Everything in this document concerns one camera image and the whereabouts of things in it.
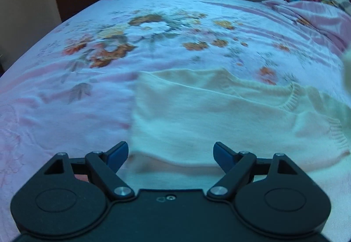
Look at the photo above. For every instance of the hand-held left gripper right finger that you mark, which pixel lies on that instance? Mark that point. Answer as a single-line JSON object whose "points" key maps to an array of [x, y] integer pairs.
{"points": [[222, 152]]}

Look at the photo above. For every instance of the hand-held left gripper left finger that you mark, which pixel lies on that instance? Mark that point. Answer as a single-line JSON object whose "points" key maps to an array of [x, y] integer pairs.
{"points": [[118, 152]]}

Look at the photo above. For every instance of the white knit sweater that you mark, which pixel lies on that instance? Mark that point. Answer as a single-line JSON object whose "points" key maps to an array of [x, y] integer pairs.
{"points": [[203, 118]]}

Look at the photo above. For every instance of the floral pink bedsheet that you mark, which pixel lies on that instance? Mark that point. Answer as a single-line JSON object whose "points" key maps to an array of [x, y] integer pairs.
{"points": [[142, 47]]}

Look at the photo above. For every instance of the plain pink blanket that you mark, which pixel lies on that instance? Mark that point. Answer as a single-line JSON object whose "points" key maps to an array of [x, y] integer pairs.
{"points": [[320, 25]]}

